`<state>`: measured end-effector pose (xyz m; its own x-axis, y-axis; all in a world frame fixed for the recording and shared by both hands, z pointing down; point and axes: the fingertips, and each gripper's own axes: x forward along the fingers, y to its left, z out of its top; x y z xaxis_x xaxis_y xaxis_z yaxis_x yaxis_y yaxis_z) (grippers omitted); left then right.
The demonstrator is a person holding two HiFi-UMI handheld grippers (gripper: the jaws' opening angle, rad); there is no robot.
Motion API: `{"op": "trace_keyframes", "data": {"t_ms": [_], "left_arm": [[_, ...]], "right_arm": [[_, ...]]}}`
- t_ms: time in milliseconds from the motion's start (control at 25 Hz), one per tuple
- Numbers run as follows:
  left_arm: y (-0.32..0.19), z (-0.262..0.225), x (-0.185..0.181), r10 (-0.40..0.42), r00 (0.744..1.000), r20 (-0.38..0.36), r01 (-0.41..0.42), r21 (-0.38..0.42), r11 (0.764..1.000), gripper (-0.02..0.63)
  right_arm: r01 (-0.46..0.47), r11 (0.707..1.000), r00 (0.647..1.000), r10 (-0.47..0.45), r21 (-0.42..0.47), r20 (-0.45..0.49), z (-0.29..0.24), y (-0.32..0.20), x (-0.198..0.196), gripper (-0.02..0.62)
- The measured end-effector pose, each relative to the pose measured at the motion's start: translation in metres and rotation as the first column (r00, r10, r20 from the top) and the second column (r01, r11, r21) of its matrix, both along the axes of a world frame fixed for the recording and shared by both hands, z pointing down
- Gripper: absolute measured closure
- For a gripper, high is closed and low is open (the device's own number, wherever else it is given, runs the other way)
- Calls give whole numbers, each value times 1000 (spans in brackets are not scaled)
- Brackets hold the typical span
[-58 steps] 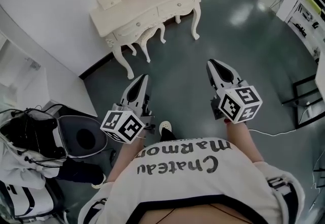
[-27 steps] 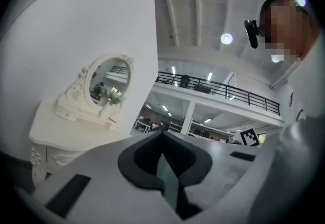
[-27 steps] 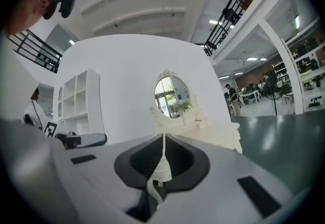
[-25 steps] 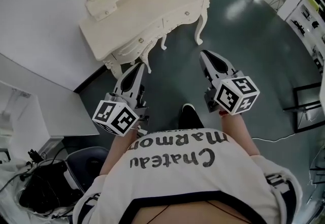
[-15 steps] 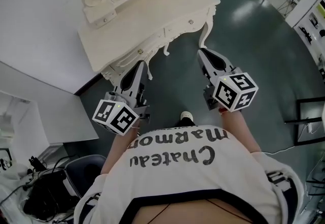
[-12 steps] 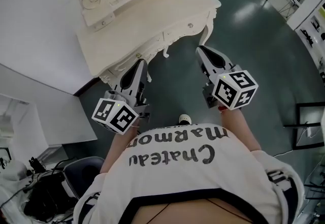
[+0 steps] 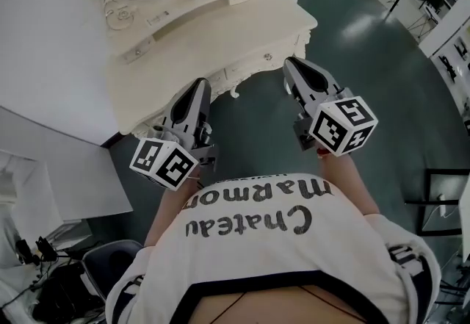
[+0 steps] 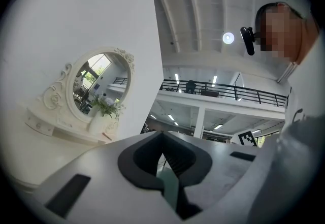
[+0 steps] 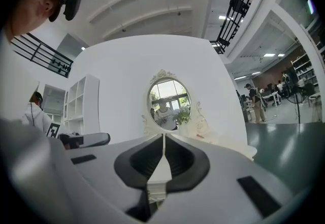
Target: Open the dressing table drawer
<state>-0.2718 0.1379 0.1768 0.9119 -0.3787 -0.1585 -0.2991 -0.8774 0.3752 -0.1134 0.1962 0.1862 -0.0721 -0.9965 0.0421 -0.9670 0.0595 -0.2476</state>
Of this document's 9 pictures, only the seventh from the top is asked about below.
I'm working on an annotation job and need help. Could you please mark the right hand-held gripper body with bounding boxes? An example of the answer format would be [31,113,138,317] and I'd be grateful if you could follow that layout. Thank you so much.
[292,88,379,157]

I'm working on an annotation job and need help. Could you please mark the person's white printed shirt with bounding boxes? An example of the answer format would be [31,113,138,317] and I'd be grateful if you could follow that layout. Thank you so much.
[105,173,441,324]

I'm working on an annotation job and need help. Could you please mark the black metal frame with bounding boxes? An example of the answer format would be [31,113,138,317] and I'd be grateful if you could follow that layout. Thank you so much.
[403,168,470,237]

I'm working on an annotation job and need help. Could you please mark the white paper label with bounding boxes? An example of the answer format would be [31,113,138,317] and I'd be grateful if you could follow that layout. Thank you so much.
[146,10,170,26]

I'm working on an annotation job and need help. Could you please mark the person's left forearm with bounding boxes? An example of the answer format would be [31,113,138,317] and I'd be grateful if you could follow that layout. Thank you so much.
[144,177,201,248]

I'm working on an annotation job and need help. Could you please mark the person's right forearm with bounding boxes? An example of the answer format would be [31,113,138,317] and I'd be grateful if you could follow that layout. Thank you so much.
[317,148,381,217]

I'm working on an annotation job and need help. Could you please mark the cream ornate dressing table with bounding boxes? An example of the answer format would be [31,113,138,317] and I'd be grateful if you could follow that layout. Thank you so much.
[79,0,319,140]

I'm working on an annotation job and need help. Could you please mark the grey black office chair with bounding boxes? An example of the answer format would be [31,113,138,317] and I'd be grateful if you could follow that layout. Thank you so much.
[82,240,144,301]

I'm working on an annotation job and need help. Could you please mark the white floor cable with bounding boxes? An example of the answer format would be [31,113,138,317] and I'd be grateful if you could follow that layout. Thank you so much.
[435,193,462,220]

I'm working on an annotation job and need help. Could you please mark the white storage shelf rack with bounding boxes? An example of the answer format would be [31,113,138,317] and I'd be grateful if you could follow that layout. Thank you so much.
[418,0,470,140]

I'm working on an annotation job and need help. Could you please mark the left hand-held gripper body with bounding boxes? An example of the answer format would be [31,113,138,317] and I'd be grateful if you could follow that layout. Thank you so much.
[129,120,220,191]

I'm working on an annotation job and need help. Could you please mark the black cable bundle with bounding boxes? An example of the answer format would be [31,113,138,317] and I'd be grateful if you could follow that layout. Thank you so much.
[14,236,107,324]

